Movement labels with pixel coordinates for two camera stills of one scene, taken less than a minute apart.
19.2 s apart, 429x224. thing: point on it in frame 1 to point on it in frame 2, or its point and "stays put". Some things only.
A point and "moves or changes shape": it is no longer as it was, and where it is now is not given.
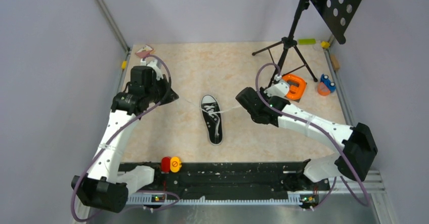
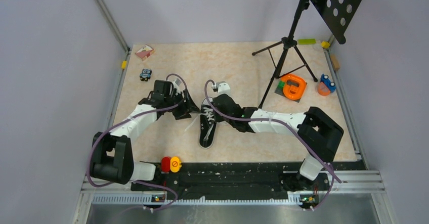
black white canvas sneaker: (212, 114) moves or changes shape
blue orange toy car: (325, 87) stays put
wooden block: (335, 61) stays put
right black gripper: (261, 92) to (218, 119)
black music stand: (335, 2) stays put
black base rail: (239, 178) stays put
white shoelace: (209, 109) moves or changes shape
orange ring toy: (295, 92) stays put
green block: (307, 41) stays put
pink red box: (144, 51) stays put
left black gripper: (170, 95) to (186, 107)
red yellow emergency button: (172, 164) stays put
